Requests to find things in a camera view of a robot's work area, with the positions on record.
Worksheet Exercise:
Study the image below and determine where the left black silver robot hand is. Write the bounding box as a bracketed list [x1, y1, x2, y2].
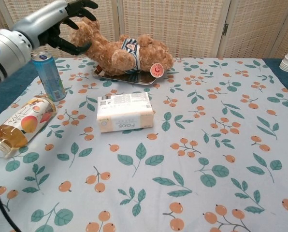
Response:
[12, 0, 99, 57]

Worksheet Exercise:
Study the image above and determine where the floral tablecloth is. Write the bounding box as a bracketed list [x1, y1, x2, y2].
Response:
[0, 57, 288, 232]

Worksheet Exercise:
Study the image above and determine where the blue drink can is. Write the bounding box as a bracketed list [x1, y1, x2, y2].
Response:
[31, 52, 67, 102]

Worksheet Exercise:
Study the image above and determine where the brown teddy bear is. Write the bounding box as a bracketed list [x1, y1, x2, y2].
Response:
[69, 18, 175, 77]

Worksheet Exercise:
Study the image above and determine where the peach tea bottle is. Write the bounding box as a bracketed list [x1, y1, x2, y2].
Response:
[0, 95, 57, 159]

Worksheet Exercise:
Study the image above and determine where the shiny metal tray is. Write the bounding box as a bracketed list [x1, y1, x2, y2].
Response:
[93, 66, 168, 85]

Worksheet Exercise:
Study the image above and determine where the woven folding screen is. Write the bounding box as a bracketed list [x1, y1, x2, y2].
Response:
[0, 0, 288, 59]

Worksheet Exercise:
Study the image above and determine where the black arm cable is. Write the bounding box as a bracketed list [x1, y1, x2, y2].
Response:
[0, 177, 23, 232]

